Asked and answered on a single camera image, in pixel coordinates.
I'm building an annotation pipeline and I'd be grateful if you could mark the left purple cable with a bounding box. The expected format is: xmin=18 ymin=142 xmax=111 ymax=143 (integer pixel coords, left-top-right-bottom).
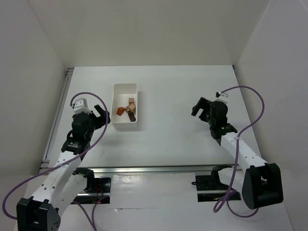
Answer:
xmin=2 ymin=92 xmax=109 ymax=231

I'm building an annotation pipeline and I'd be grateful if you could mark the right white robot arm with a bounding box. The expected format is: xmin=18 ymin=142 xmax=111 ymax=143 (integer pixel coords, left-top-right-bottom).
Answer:
xmin=192 ymin=97 xmax=283 ymax=209

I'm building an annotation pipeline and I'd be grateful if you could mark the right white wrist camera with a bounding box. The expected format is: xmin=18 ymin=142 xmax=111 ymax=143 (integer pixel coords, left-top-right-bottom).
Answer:
xmin=216 ymin=92 xmax=228 ymax=104

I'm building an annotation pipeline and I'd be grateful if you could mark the dark brown arch block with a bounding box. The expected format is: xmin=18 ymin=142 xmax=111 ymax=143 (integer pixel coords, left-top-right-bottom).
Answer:
xmin=128 ymin=111 xmax=136 ymax=122

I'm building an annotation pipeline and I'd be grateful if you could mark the orange triangular wood block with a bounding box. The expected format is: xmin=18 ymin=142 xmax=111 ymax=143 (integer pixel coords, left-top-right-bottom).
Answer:
xmin=116 ymin=107 xmax=125 ymax=116

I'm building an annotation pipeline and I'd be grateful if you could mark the front aluminium rail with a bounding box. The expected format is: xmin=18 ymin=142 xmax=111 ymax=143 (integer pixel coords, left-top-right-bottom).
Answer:
xmin=39 ymin=164 xmax=265 ymax=175

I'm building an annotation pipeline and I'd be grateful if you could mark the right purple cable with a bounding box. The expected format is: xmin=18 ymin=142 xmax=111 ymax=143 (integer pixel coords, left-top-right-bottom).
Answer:
xmin=213 ymin=86 xmax=265 ymax=218

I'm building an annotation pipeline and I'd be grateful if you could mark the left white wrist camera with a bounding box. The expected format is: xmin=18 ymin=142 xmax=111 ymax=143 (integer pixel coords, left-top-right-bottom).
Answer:
xmin=72 ymin=98 xmax=90 ymax=114

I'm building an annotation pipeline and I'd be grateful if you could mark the aluminium rail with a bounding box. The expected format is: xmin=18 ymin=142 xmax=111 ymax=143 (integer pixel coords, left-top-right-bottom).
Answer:
xmin=41 ymin=67 xmax=75 ymax=164
xmin=39 ymin=164 xmax=265 ymax=175

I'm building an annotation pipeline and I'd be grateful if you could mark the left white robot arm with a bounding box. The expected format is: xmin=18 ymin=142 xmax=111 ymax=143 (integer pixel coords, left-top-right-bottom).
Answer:
xmin=16 ymin=101 xmax=110 ymax=231

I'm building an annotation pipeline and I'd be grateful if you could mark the purple cable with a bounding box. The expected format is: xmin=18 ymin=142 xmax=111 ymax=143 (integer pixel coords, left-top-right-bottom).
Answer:
xmin=213 ymin=86 xmax=265 ymax=218
xmin=2 ymin=92 xmax=109 ymax=231

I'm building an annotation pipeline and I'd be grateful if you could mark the white plastic bin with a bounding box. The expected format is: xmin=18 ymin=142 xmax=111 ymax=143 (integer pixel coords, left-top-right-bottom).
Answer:
xmin=111 ymin=83 xmax=138 ymax=130

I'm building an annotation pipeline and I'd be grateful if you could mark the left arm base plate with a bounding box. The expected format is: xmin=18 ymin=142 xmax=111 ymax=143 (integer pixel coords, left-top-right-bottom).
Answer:
xmin=74 ymin=178 xmax=111 ymax=204

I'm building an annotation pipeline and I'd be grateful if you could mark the left aluminium rail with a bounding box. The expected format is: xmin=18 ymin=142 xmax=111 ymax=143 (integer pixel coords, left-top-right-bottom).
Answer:
xmin=41 ymin=67 xmax=75 ymax=164

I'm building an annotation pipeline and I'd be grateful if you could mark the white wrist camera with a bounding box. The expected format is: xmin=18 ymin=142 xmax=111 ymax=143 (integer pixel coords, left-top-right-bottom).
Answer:
xmin=72 ymin=98 xmax=90 ymax=114
xmin=216 ymin=92 xmax=228 ymax=104

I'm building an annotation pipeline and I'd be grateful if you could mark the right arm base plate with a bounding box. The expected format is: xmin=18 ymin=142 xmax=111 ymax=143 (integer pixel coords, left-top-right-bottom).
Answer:
xmin=191 ymin=175 xmax=228 ymax=202

